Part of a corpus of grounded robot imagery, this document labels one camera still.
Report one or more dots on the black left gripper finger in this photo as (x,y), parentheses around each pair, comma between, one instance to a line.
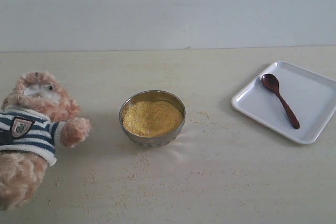
(6,137)

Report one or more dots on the teddy bear striped sweater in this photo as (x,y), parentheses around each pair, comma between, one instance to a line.
(41,114)

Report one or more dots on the dark red wooden spoon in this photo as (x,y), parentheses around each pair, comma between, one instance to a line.
(271,83)

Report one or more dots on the yellow-brown granular powder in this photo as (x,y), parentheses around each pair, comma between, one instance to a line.
(152,118)

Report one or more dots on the steel bowl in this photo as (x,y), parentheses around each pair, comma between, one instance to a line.
(153,95)

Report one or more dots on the white square plastic tray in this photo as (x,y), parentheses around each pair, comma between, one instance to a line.
(311,96)

